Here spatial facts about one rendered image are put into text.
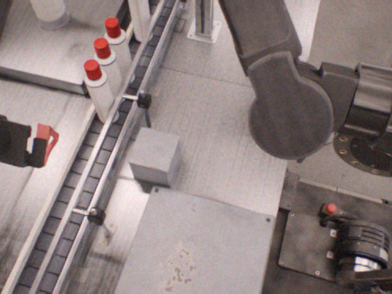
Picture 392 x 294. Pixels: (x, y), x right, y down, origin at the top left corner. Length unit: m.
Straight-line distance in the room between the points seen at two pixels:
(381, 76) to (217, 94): 0.80
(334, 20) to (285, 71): 2.26
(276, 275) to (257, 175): 0.62
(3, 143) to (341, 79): 0.47
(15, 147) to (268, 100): 0.42
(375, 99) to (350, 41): 2.15
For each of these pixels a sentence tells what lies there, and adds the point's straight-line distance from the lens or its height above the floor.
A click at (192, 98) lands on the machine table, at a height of 0.83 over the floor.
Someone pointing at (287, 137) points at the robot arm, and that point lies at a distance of 0.40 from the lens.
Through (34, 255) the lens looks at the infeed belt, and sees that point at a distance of 1.01.
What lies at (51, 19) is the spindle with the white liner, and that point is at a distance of 1.31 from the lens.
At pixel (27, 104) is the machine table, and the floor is 0.83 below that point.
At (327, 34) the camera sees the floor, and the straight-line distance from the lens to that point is 2.56.
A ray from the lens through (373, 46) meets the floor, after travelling 2.57.
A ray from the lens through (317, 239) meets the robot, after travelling 1.65.
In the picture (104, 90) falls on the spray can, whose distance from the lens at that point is 0.98.
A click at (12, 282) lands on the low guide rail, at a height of 0.91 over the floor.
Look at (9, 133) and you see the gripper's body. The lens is 0.68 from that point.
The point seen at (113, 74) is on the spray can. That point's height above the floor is 1.00.
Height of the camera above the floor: 1.79
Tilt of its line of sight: 62 degrees down
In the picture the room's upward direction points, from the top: 2 degrees counter-clockwise
